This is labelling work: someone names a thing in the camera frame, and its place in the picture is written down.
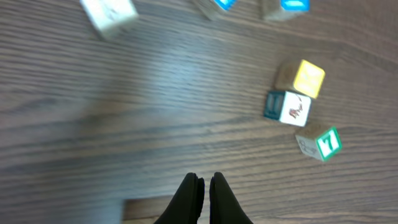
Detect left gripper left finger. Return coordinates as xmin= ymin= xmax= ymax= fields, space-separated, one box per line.
xmin=154 ymin=173 xmax=205 ymax=224

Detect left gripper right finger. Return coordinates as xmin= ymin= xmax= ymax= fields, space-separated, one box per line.
xmin=209 ymin=172 xmax=252 ymax=224

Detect white block red picture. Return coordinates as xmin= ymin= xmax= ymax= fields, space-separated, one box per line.
xmin=264 ymin=90 xmax=312 ymax=127

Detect green number seven block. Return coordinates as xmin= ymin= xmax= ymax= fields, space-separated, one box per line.
xmin=295 ymin=122 xmax=343 ymax=162

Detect yellow block right side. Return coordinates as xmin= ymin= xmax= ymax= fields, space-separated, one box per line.
xmin=275 ymin=59 xmax=326 ymax=99

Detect blue letter P block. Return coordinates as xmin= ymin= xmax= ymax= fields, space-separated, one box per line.
xmin=193 ymin=0 xmax=236 ymax=20

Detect white block blue side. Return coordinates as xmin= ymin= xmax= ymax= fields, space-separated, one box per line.
xmin=80 ymin=0 xmax=139 ymax=40

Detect blue picture block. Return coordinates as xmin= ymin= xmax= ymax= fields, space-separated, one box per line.
xmin=261 ymin=0 xmax=310 ymax=21

